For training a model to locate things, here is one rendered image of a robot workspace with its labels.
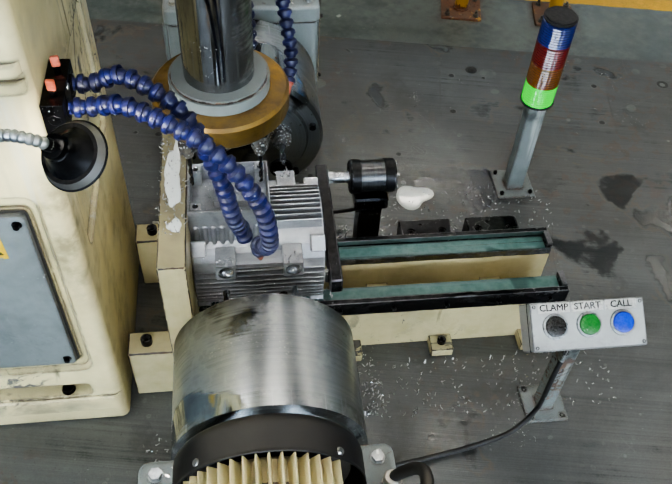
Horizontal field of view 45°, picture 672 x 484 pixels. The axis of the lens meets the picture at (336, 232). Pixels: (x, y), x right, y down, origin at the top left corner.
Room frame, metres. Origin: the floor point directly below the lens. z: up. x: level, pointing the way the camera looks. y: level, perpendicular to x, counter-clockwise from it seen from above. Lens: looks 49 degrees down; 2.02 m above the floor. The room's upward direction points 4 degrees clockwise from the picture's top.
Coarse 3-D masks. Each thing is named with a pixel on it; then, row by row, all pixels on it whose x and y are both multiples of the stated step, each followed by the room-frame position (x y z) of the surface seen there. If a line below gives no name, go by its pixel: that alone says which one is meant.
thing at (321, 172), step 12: (324, 168) 1.00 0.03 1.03; (324, 180) 0.97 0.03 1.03; (324, 192) 0.94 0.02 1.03; (324, 204) 0.92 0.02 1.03; (324, 216) 0.89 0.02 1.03; (324, 228) 0.86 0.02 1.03; (336, 240) 0.84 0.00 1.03; (336, 252) 0.82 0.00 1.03; (336, 264) 0.79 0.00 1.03; (336, 276) 0.77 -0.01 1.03; (336, 288) 0.76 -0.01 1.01
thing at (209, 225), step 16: (208, 176) 0.87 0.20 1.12; (256, 176) 0.87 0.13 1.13; (192, 192) 0.84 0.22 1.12; (208, 192) 0.85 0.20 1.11; (240, 192) 0.83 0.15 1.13; (192, 208) 0.78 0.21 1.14; (208, 208) 0.81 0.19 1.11; (240, 208) 0.79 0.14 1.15; (192, 224) 0.78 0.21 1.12; (208, 224) 0.78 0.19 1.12; (224, 224) 0.78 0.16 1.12; (256, 224) 0.79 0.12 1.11; (192, 240) 0.78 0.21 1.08; (208, 240) 0.78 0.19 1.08; (224, 240) 0.78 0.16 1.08
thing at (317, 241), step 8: (312, 240) 0.79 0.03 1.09; (320, 240) 0.79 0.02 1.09; (192, 248) 0.76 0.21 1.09; (200, 248) 0.76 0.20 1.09; (312, 248) 0.78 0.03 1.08; (320, 248) 0.78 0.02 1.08; (192, 256) 0.75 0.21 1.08; (200, 256) 0.75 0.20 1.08; (312, 296) 0.78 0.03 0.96; (320, 296) 0.78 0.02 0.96; (200, 304) 0.75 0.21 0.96; (208, 304) 0.75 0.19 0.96
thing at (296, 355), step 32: (192, 320) 0.61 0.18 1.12; (224, 320) 0.59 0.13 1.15; (256, 320) 0.59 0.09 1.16; (288, 320) 0.59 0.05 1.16; (320, 320) 0.61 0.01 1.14; (192, 352) 0.56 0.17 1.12; (224, 352) 0.54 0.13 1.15; (256, 352) 0.54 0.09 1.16; (288, 352) 0.54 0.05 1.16; (320, 352) 0.56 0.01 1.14; (352, 352) 0.60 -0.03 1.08; (192, 384) 0.51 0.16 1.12; (224, 384) 0.50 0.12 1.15; (256, 384) 0.49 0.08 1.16; (288, 384) 0.50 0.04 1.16; (320, 384) 0.51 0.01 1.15; (352, 384) 0.54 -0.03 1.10; (192, 416) 0.47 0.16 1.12; (224, 416) 0.46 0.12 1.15; (320, 416) 0.47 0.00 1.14; (352, 416) 0.49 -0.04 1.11
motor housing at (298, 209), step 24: (288, 192) 0.86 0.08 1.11; (312, 192) 0.87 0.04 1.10; (288, 216) 0.82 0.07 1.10; (312, 216) 0.83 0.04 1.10; (288, 240) 0.80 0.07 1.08; (192, 264) 0.76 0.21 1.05; (240, 264) 0.75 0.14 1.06; (264, 264) 0.76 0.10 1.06; (312, 264) 0.77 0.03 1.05; (216, 288) 0.74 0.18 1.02; (240, 288) 0.74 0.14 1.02; (264, 288) 0.75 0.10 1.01; (288, 288) 0.76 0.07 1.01; (312, 288) 0.76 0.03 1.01
